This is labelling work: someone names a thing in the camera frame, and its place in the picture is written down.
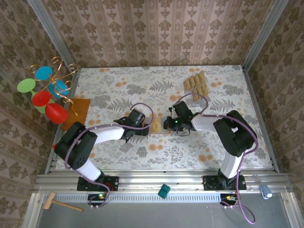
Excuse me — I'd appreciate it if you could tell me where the orange wooden board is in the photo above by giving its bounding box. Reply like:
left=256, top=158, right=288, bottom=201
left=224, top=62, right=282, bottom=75
left=61, top=98, right=91, bottom=132

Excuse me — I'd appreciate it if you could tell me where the small circuit board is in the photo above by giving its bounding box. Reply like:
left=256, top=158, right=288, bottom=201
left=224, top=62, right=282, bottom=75
left=220, top=193, right=239, bottom=206
left=87, top=193, right=108, bottom=206

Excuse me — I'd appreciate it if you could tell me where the teal box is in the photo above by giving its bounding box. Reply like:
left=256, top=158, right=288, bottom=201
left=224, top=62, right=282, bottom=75
left=158, top=183, right=171, bottom=199

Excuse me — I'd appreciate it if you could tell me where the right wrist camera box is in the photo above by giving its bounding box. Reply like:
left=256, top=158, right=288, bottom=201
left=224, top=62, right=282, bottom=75
left=172, top=100, right=191, bottom=117

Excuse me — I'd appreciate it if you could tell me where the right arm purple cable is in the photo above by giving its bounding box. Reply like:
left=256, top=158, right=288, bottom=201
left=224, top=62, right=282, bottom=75
left=176, top=93, right=259, bottom=225

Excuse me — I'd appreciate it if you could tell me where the red plastic glass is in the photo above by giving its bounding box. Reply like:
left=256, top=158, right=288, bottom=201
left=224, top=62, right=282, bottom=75
left=45, top=103, right=69, bottom=125
left=31, top=90, right=52, bottom=107

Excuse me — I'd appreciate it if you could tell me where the aluminium corner post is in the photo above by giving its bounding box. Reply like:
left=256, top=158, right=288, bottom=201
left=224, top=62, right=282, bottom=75
left=26, top=0, right=80, bottom=72
left=241, top=0, right=289, bottom=72

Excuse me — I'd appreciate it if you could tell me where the floral table cover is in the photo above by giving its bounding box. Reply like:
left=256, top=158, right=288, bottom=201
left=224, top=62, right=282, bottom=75
left=55, top=65, right=274, bottom=171

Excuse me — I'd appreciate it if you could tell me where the wooden mallet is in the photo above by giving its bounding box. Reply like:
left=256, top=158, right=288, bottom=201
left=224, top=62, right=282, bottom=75
left=42, top=192, right=84, bottom=212

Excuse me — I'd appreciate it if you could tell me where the grey metal tray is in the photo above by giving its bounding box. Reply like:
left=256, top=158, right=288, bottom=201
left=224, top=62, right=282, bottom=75
left=22, top=192, right=300, bottom=228

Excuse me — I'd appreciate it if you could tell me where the aluminium rail frame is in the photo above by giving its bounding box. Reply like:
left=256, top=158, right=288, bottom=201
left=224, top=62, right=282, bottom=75
left=33, top=169, right=292, bottom=194

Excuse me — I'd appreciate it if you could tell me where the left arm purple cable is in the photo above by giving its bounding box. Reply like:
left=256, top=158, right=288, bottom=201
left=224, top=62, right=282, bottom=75
left=64, top=102, right=155, bottom=210

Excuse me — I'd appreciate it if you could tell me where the white blue clip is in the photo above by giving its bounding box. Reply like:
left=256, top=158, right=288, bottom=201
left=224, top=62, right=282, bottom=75
left=260, top=184, right=273, bottom=200

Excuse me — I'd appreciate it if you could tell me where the gold wire glass rack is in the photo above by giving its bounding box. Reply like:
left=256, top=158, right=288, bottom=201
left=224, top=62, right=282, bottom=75
left=28, top=56, right=80, bottom=117

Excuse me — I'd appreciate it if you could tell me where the blue plastic glass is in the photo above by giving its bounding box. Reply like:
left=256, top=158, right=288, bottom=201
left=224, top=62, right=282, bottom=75
left=35, top=66, right=54, bottom=82
left=47, top=79, right=70, bottom=99

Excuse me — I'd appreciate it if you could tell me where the slotted cable duct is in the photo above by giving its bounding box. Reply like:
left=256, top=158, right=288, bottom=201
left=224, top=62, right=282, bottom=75
left=54, top=192, right=223, bottom=203

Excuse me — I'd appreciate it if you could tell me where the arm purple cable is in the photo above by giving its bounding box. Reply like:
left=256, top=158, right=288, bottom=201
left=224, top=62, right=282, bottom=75
left=64, top=102, right=155, bottom=210
left=176, top=93, right=259, bottom=225

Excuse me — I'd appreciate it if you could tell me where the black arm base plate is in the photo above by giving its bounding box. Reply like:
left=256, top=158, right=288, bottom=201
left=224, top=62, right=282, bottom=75
left=202, top=175, right=247, bottom=191
left=77, top=176, right=120, bottom=191

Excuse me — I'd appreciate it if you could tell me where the green plastic glass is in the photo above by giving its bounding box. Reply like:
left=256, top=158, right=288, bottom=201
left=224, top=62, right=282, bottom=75
left=17, top=78, right=49, bottom=114

